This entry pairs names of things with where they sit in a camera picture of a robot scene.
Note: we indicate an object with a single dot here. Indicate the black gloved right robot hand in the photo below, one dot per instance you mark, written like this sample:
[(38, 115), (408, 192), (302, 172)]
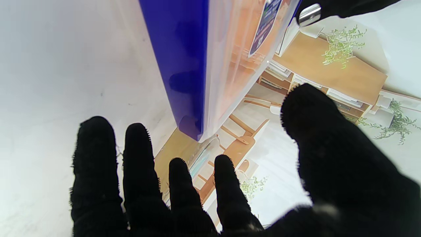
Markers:
[(345, 171)]

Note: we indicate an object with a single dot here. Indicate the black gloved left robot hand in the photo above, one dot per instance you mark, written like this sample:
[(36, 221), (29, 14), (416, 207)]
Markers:
[(345, 8)]

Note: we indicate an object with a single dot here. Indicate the clear lid with orange label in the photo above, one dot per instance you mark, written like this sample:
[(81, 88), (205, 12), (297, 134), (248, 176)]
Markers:
[(243, 49)]

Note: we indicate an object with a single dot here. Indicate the clear lid with teal label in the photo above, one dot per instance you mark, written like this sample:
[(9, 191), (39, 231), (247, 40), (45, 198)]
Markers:
[(204, 158)]

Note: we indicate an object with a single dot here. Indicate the clear container with blue clips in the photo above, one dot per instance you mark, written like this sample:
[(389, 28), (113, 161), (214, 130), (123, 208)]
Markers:
[(177, 65)]

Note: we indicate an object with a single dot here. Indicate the printed room backdrop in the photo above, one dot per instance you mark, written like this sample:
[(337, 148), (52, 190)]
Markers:
[(345, 98)]

